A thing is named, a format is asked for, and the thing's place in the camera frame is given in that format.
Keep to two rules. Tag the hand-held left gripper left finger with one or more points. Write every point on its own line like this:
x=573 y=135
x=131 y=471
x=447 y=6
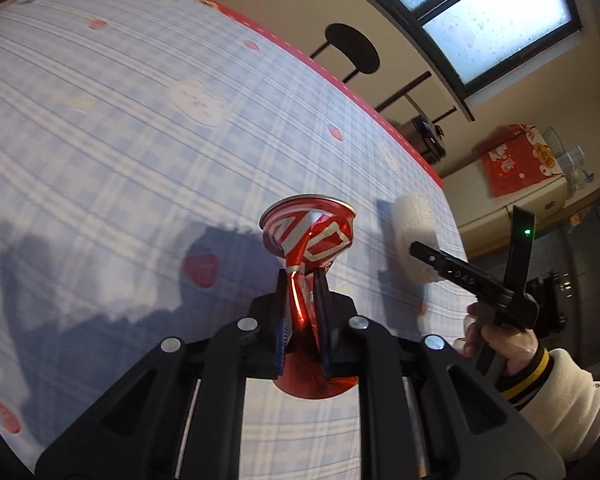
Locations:
x=282 y=340

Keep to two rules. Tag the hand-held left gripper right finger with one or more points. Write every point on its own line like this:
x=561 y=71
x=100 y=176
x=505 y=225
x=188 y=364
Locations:
x=325 y=340

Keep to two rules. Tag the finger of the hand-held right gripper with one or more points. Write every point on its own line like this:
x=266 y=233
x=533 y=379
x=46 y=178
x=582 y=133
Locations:
x=427 y=256

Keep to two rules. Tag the white scrubbing sponge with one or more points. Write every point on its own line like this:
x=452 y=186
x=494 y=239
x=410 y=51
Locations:
x=415 y=220

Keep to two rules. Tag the crushed red can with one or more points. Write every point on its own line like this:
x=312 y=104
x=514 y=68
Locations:
x=305 y=230

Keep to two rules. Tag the person's right forearm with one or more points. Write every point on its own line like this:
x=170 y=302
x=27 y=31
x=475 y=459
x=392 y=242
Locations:
x=565 y=395

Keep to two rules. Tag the person's right hand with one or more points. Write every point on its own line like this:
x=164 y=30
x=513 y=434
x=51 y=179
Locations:
x=510 y=345

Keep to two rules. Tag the white cabinet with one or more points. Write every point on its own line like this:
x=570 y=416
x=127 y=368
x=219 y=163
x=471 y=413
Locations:
x=485 y=230

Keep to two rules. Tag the dark cabinet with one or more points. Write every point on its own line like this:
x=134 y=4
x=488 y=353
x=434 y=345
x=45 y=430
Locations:
x=580 y=285

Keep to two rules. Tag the black box device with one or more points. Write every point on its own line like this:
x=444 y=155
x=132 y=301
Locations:
x=430 y=137

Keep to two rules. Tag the red gift box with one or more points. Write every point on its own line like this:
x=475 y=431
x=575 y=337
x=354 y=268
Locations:
x=515 y=165

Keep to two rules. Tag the clear plastic container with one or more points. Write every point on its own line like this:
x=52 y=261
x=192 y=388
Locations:
x=572 y=160

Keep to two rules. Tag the black metal stand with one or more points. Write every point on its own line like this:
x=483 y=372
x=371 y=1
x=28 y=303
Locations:
x=405 y=95

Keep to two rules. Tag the dark window sill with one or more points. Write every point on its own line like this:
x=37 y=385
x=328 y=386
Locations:
x=430 y=60

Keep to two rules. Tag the black round chair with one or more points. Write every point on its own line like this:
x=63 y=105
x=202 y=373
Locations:
x=352 y=45

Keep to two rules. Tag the frosted window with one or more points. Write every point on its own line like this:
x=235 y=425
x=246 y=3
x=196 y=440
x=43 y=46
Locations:
x=505 y=20

